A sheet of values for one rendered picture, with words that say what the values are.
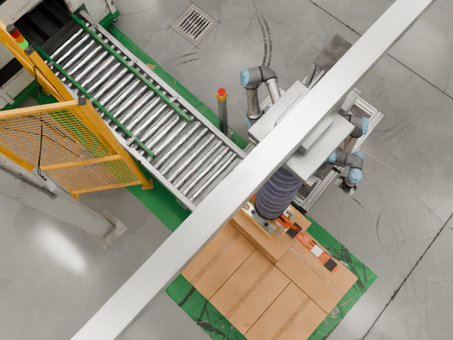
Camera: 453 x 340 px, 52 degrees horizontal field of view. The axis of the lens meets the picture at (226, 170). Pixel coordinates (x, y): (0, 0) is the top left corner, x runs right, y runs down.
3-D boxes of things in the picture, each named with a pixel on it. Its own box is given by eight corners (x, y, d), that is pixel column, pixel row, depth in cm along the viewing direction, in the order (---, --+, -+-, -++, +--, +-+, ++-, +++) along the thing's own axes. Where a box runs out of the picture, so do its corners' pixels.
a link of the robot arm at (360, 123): (330, 154, 362) (350, 110, 315) (349, 159, 360) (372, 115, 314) (328, 167, 355) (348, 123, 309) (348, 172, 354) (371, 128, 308)
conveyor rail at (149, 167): (36, 66, 465) (27, 57, 447) (40, 62, 466) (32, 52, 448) (203, 224, 422) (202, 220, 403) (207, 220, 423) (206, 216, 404)
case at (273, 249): (222, 216, 409) (221, 207, 371) (253, 183, 416) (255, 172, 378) (273, 264, 398) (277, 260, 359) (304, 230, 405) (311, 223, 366)
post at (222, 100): (219, 133, 487) (216, 93, 390) (224, 129, 488) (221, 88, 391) (224, 137, 485) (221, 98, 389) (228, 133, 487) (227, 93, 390)
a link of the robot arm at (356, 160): (348, 148, 286) (345, 165, 284) (367, 152, 286) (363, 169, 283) (345, 152, 294) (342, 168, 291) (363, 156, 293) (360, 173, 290)
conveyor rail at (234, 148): (84, 23, 477) (78, 12, 458) (87, 19, 478) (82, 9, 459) (252, 173, 433) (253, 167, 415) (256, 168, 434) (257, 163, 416)
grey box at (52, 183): (48, 181, 324) (30, 171, 295) (54, 176, 325) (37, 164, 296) (67, 201, 320) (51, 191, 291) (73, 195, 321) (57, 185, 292)
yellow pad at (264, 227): (238, 208, 359) (238, 207, 355) (247, 199, 361) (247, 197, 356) (271, 239, 353) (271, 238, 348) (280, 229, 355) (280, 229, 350)
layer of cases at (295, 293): (179, 270, 437) (174, 267, 399) (251, 193, 455) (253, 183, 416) (276, 363, 415) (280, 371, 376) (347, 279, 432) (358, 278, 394)
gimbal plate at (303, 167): (246, 135, 187) (247, 130, 183) (295, 84, 193) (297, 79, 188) (303, 184, 182) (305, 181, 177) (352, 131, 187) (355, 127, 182)
